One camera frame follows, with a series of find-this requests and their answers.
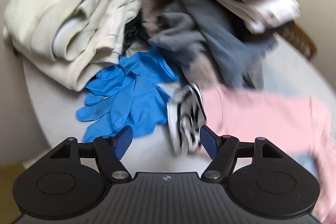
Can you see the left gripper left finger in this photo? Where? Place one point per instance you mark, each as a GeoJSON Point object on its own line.
{"type": "Point", "coordinates": [109, 152]}

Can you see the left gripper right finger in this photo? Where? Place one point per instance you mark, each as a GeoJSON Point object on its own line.
{"type": "Point", "coordinates": [222, 151]}

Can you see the pink sweatshirt with striped trim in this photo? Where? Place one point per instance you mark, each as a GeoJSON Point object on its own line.
{"type": "Point", "coordinates": [297, 125]}

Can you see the blue nitrile gloves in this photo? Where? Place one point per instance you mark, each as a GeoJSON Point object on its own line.
{"type": "Point", "coordinates": [128, 94]}

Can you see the blue denim jeans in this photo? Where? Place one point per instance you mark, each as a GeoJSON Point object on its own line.
{"type": "Point", "coordinates": [237, 52]}

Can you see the grey knit garment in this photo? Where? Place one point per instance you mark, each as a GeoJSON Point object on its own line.
{"type": "Point", "coordinates": [179, 39]}

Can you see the cream knit sweater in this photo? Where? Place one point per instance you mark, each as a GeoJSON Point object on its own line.
{"type": "Point", "coordinates": [69, 40]}

